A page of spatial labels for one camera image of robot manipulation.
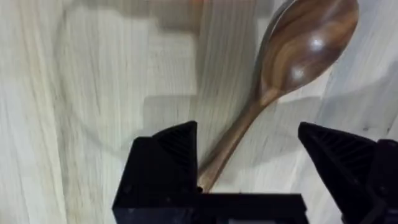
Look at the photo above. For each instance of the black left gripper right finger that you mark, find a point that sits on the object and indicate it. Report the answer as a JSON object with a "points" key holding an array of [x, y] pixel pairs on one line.
{"points": [[348, 168]]}

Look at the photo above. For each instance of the brown wooden spoon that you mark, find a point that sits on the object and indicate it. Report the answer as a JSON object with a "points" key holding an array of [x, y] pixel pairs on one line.
{"points": [[298, 53]]}

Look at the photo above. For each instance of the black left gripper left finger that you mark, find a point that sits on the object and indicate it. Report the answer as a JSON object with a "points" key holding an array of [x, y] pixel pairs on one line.
{"points": [[168, 168]]}

